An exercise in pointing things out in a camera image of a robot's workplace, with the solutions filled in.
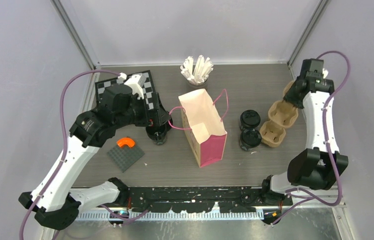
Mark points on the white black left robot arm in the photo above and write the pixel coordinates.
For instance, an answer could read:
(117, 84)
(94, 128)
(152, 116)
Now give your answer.
(55, 205)

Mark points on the orange curved pipe piece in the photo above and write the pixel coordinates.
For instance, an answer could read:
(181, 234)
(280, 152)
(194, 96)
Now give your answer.
(126, 142)

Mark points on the white wrapped stirrers bundle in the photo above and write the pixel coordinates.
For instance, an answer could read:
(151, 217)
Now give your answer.
(197, 70)

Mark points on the black white chessboard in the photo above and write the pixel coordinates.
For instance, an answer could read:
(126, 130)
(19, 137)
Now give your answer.
(148, 88)

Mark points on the black cup stack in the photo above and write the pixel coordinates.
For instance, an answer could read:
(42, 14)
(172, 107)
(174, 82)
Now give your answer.
(157, 134)

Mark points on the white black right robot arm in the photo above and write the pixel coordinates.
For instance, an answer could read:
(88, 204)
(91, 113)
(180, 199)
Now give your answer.
(319, 165)

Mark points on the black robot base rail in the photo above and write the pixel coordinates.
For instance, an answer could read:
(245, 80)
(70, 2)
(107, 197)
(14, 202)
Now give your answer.
(229, 199)

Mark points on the pink cakes paper bag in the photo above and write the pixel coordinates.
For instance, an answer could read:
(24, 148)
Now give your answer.
(202, 122)

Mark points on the grey studded baseplate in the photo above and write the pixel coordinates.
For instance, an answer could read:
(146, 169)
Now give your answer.
(124, 157)

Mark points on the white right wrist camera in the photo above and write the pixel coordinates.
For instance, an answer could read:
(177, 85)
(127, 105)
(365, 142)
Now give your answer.
(325, 73)

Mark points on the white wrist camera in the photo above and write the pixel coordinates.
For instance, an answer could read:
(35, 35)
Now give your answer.
(135, 82)
(325, 73)

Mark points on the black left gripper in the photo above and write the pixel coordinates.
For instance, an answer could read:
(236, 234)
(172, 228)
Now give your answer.
(159, 117)

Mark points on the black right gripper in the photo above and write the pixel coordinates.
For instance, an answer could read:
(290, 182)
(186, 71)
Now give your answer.
(299, 78)

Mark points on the single black cup lid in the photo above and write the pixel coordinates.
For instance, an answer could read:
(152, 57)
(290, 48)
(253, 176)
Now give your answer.
(249, 119)

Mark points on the single brown pulp carrier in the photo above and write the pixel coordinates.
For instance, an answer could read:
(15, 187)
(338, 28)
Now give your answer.
(272, 134)

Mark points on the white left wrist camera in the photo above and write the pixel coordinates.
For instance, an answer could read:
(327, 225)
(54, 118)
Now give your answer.
(135, 82)

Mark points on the grey holder cup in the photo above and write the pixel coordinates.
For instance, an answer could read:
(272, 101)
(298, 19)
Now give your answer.
(194, 87)

